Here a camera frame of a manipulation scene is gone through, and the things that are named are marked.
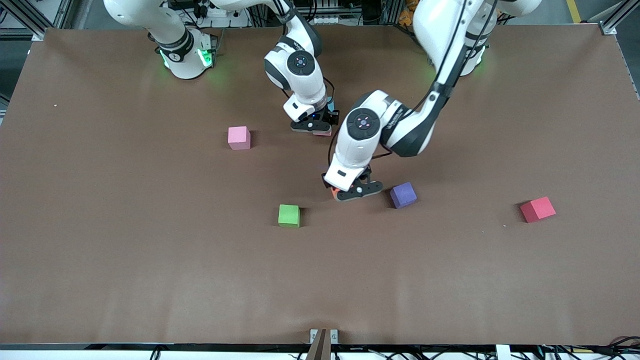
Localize red foam cube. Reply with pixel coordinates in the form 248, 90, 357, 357
519, 196, 557, 224

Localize small metal bracket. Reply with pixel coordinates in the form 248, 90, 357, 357
309, 328, 339, 345

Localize aluminium frame profile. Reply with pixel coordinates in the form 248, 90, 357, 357
0, 0, 68, 41
597, 0, 640, 37

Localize white perforated power strip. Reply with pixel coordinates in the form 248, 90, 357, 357
312, 12, 351, 26

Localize brown slanted post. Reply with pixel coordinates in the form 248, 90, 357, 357
305, 328, 332, 360

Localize brown table cover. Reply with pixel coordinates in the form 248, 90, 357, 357
0, 24, 640, 346

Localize purple foam cube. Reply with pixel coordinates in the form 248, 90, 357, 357
389, 181, 418, 209

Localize green foam cube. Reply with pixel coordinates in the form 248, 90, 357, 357
278, 204, 301, 229

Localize orange snack bag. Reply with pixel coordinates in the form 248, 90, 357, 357
398, 0, 418, 27

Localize white power strip with plugs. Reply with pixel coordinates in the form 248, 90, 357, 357
192, 2, 249, 28

